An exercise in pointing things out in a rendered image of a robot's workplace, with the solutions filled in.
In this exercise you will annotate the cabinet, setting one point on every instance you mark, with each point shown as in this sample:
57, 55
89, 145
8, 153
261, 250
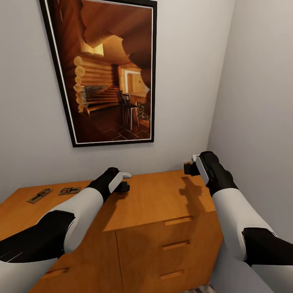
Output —
163, 236

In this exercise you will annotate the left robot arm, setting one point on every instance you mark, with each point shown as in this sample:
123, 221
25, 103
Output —
26, 257

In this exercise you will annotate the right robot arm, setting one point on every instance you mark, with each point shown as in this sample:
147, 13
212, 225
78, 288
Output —
247, 236

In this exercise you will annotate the picture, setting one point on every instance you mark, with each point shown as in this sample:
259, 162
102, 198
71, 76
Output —
104, 54

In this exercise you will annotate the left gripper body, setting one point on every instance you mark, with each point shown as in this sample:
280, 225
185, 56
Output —
122, 187

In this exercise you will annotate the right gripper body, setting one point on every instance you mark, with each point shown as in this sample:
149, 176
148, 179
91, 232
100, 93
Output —
189, 169

